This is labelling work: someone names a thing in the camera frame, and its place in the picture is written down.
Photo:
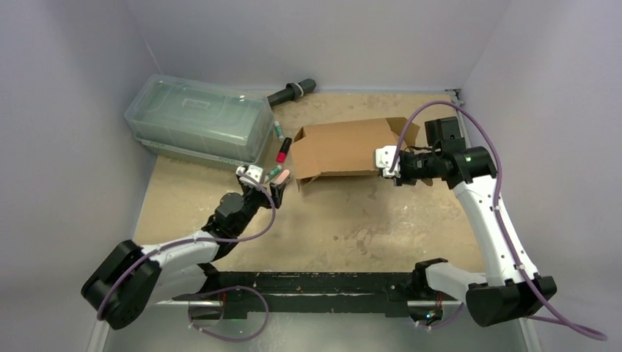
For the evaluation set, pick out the green white glue stick near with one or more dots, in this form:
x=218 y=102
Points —
x=272 y=173

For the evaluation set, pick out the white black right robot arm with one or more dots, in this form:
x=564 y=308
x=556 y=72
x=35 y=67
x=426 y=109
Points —
x=445 y=140

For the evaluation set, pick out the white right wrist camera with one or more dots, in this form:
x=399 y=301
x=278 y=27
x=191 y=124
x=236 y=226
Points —
x=384 y=158

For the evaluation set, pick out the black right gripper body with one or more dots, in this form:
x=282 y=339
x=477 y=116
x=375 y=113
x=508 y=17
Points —
x=403 y=168

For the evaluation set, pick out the clear plastic storage box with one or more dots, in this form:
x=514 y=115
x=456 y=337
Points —
x=201 y=123

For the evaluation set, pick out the dark grey corrugated pipe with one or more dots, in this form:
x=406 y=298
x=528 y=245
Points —
x=292 y=92

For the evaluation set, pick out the green white glue stick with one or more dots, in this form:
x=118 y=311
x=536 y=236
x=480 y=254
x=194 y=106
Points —
x=272 y=173
x=278 y=131

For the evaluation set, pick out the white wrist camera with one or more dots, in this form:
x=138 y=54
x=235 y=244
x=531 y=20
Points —
x=384 y=158
x=250 y=175

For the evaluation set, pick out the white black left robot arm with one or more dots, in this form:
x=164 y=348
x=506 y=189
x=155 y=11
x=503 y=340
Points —
x=135 y=277

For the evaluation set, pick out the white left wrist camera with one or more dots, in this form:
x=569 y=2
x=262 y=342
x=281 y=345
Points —
x=250 y=175

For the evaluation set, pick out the pale pink correction tape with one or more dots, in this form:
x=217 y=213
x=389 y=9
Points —
x=282 y=178

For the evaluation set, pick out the aluminium frame rail right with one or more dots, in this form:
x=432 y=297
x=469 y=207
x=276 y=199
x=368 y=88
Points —
x=457 y=99

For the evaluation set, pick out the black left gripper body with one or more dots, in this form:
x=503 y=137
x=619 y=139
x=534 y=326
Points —
x=253 y=200

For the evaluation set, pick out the brown cardboard box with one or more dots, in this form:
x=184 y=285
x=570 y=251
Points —
x=341 y=149

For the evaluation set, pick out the green white glue stick far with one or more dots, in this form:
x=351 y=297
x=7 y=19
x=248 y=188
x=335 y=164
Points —
x=278 y=131

